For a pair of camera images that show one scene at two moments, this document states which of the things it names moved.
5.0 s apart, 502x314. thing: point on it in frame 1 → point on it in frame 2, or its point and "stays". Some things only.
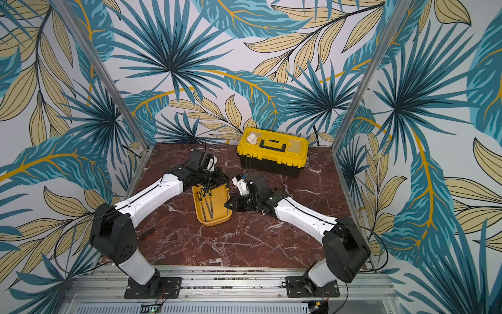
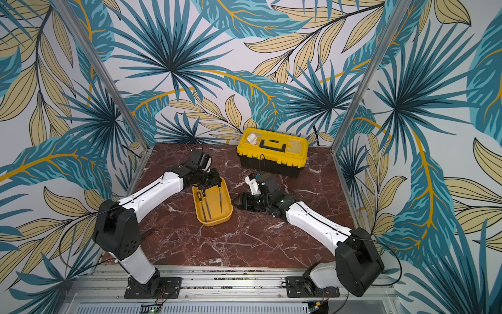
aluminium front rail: x=235 y=290 stays
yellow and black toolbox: x=272 y=152 stays
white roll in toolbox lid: x=251 y=138 stays
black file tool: x=210 y=195 → x=220 y=198
